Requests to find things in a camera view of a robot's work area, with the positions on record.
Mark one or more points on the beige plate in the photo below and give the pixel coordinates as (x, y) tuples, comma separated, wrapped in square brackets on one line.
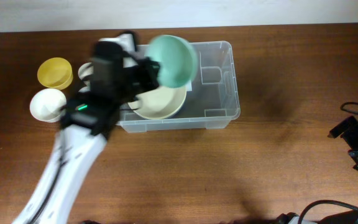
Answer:
[(160, 103)]

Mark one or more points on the cream plastic cup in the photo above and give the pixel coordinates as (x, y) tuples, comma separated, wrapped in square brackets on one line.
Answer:
[(84, 73)]

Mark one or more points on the white label in container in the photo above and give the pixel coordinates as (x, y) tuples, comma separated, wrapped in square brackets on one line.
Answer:
[(189, 86)]

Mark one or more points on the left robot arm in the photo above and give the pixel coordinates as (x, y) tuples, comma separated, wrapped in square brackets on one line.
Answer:
[(85, 125)]

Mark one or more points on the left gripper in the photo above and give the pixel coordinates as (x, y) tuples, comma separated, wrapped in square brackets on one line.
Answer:
[(149, 72)]

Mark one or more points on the yellow plastic bowl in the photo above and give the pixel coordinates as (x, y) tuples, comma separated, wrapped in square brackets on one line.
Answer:
[(55, 73)]

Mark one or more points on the clear plastic storage container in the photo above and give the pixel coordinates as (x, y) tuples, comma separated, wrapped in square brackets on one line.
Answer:
[(213, 102)]

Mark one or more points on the mint green plastic bowl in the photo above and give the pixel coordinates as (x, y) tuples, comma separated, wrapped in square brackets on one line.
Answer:
[(177, 59)]

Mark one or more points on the white plastic bowl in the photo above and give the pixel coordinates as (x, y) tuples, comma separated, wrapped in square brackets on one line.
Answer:
[(46, 105)]

